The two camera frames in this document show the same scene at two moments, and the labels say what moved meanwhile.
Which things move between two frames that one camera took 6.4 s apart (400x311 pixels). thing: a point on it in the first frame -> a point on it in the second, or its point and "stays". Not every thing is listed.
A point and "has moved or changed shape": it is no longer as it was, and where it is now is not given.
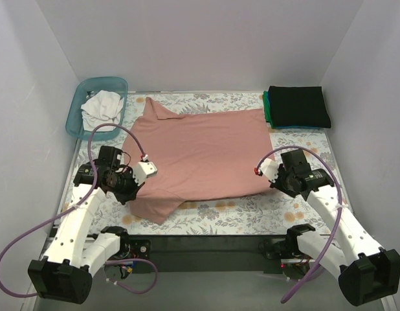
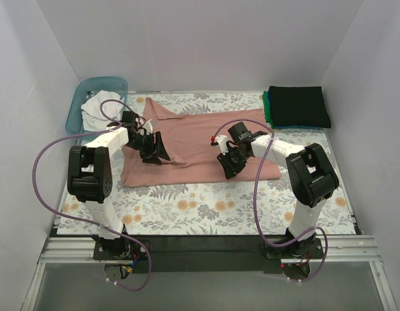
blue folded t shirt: (293, 127) stays
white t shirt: (103, 109) stays
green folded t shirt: (266, 103) stays
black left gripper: (129, 192) -> (151, 148)
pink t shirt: (199, 156) has moved or changed shape
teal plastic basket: (85, 90) stays
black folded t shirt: (298, 107) stays
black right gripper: (278, 181) -> (230, 161)
